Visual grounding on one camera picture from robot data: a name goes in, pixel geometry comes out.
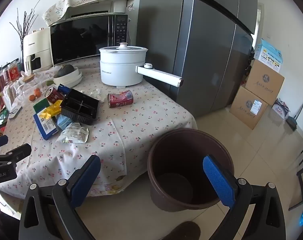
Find blue flat box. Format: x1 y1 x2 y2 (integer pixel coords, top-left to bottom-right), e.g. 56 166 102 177
33 112 60 141

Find white green snack wrapper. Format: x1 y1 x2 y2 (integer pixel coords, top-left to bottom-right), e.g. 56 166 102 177
56 122 90 144

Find blue white carton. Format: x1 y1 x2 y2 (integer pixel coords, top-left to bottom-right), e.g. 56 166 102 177
254 38 284 72

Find white air fryer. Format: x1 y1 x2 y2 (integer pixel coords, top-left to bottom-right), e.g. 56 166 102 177
22 28 53 74

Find brown cardboard box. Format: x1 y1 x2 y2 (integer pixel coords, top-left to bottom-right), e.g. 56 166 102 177
245 59 285 105

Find dark green squash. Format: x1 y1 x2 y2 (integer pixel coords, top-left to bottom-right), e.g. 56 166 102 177
53 64 75 78

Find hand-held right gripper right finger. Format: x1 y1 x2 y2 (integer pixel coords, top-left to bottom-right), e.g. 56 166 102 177
202 154 287 240

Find brown plastic bin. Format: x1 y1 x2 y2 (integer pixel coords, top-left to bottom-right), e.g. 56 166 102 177
147 128 235 212

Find white electric cooking pot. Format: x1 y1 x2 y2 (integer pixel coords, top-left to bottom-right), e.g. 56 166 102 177
99 42 184 88

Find white flat device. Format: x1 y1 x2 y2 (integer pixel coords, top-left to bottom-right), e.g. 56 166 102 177
8 106 23 119

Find white printed bag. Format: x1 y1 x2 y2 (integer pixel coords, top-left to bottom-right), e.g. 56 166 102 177
272 98 291 120

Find brown slipper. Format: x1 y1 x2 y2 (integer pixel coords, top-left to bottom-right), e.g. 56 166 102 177
160 221 201 240

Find light blue packet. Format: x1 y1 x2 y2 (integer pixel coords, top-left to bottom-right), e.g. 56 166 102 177
56 115 74 130

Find black plastic food tray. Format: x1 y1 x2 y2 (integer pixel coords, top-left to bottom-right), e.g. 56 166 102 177
60 88 100 125

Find black microwave oven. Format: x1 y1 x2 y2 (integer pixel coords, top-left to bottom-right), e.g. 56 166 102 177
49 14 130 67

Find bare decorative branches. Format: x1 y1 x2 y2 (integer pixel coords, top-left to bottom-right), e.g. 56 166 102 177
9 0 40 38

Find green flat card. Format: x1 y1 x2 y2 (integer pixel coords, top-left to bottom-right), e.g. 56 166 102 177
33 99 50 113

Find grey refrigerator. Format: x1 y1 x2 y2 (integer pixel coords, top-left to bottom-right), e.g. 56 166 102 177
138 0 258 118

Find yellow crumpled wrapper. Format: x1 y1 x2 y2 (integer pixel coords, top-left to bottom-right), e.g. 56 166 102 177
39 99 64 120

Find white upright device wooden base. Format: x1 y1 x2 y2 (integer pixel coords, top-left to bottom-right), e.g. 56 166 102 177
23 56 36 82

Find white crumpled tissue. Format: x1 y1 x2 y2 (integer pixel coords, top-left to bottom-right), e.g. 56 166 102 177
83 88 104 103

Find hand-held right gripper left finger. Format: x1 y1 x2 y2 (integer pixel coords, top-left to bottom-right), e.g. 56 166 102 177
18 154 102 240

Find black metal chair frame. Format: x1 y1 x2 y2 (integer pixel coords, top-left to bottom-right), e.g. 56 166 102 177
288 140 303 210

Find stacked white bowls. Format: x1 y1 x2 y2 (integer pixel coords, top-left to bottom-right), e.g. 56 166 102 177
53 66 83 87

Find crushed red drink can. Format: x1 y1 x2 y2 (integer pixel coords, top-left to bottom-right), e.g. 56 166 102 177
107 89 134 108

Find clear box with oranges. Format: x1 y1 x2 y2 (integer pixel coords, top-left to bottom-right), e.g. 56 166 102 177
16 79 45 103

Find dustpan with long handle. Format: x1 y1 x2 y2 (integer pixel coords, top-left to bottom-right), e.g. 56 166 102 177
285 90 303 130

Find row of food jars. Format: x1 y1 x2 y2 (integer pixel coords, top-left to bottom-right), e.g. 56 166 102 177
0 64 9 100

